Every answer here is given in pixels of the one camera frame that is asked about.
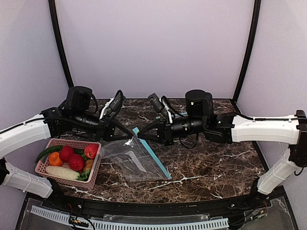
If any clear zip bag blue zipper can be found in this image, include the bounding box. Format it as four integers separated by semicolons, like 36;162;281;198
100;127;172;182

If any brown toy potato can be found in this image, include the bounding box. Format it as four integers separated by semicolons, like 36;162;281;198
83;159;94;172

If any white toy radish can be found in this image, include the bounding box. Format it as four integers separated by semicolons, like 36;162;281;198
46;166;80;180

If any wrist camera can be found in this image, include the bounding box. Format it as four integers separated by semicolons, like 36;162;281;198
147;93;174;123
99;90;126;121

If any green toy chili pepper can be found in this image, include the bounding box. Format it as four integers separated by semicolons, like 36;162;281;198
35;145;63;163

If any green toy leafy vegetable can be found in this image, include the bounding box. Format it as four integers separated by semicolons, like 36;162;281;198
77;169;91;181

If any pink perforated plastic basket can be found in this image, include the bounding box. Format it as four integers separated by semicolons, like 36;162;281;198
35;138;101;189

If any orange toy fruit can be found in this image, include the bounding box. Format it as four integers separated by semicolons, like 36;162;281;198
48;152;64;167

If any right black frame post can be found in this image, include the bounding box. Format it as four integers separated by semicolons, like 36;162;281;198
232;0;261;105

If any red toy tomato right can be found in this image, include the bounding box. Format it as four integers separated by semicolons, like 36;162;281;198
84;144;99;159

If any red toy fruit front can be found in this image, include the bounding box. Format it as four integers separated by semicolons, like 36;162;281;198
68;154;85;171

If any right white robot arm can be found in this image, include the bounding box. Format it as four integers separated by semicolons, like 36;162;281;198
137;90;307;196

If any red toy fruit left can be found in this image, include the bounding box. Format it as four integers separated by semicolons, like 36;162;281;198
59;145;74;163

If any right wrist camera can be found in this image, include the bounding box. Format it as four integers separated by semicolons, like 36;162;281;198
147;93;174;123

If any left black frame post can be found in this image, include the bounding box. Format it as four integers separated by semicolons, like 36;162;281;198
48;0;74;88

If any black frame post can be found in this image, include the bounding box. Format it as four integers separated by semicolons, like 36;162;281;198
48;0;74;88
232;0;261;105

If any black front rail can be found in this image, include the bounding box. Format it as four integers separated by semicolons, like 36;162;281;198
43;181;288;220

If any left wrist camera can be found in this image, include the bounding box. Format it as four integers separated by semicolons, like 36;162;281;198
99;90;126;121

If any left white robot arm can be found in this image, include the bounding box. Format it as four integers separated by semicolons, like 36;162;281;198
0;86;133;198

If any red toy fruit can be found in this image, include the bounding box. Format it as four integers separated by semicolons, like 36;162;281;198
68;154;85;171
59;145;74;163

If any white slotted cable duct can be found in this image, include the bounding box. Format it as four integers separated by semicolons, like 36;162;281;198
31;205;229;230

